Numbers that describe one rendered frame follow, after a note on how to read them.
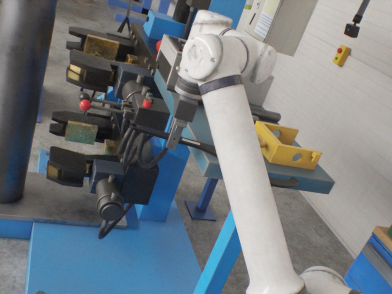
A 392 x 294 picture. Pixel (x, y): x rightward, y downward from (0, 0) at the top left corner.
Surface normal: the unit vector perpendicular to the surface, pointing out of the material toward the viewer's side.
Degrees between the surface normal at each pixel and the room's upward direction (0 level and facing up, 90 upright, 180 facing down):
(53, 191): 0
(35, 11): 90
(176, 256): 0
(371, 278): 90
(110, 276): 0
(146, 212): 90
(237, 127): 62
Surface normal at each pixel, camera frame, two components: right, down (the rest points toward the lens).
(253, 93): 0.25, 0.49
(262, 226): 0.01, -0.01
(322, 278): 0.08, -0.97
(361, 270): -0.92, -0.16
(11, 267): 0.31, -0.86
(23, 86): 0.45, 0.51
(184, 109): 0.01, 0.44
